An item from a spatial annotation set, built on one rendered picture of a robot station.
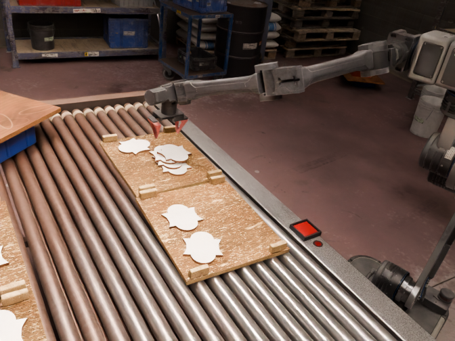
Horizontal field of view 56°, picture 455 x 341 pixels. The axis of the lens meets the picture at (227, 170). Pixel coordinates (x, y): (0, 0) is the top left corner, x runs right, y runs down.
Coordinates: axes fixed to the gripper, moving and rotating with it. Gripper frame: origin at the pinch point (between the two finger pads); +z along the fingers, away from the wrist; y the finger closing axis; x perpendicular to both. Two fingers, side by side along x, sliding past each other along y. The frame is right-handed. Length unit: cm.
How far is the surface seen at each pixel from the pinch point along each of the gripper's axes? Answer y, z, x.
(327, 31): 448, 63, 277
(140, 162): -11.3, 9.6, -0.7
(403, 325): 11, 8, -103
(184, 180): -3.7, 9.0, -19.6
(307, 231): 16, 8, -63
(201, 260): -23, 7, -57
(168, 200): -15.0, 8.8, -27.2
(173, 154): -0.4, 5.8, -6.5
